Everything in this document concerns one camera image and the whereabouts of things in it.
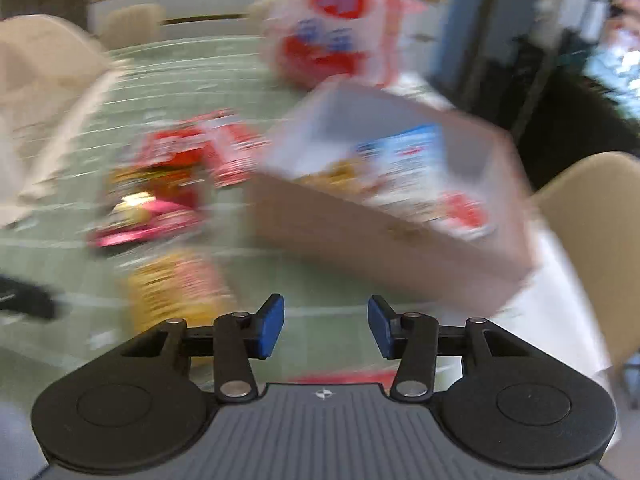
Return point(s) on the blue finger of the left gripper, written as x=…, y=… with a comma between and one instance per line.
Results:
x=28, y=298

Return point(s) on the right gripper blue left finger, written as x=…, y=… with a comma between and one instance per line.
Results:
x=240, y=337

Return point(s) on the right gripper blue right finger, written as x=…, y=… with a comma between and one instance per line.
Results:
x=412, y=339

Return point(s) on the yellow bread snack packet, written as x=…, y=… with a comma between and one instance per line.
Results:
x=180, y=283

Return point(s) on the red round spoon-shaped snack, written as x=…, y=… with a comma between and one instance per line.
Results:
x=463, y=216

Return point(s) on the dark red foil snack packet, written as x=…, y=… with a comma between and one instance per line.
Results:
x=146, y=211

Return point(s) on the blue snack packet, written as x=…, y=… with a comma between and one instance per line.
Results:
x=411, y=166

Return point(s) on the red white striped snack packet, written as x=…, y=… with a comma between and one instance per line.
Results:
x=220, y=142

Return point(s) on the beige cereal bar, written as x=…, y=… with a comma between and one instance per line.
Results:
x=346, y=178

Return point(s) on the pink open cardboard box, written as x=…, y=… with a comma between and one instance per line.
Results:
x=394, y=246

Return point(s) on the beige chair right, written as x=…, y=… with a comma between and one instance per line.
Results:
x=593, y=209

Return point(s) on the beige chair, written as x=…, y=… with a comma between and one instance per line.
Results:
x=132, y=26
x=593, y=209

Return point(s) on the white cartoon paper bag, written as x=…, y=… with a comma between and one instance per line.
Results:
x=53, y=76

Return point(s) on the beige chair far left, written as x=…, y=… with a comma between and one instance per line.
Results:
x=132, y=26

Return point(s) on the red white rabbit bag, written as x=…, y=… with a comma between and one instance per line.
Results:
x=309, y=41

